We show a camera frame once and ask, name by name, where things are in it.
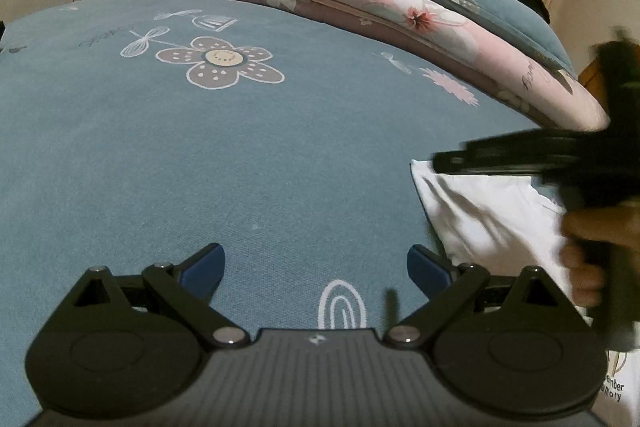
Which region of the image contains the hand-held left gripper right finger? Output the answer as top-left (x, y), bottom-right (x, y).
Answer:
top-left (384, 244), bottom-right (562, 350)

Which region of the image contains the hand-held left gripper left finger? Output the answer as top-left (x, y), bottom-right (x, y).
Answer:
top-left (72, 243), bottom-right (252, 350)

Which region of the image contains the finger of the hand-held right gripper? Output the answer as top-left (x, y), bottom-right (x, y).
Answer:
top-left (432, 132), bottom-right (543, 180)

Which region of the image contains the white printed t-shirt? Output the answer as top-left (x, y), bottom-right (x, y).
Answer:
top-left (410, 159), bottom-right (640, 408)

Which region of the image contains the person's right hand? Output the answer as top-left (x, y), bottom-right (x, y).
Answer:
top-left (560, 208), bottom-right (609, 308)

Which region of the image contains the wooden headboard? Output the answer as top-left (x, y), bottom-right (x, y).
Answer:
top-left (577, 57), bottom-right (608, 108)

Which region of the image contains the blue floral bed sheet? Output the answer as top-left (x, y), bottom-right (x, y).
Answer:
top-left (0, 0), bottom-right (616, 418)

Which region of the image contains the teal pillow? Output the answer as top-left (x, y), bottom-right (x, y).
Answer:
top-left (354, 0), bottom-right (576, 72)

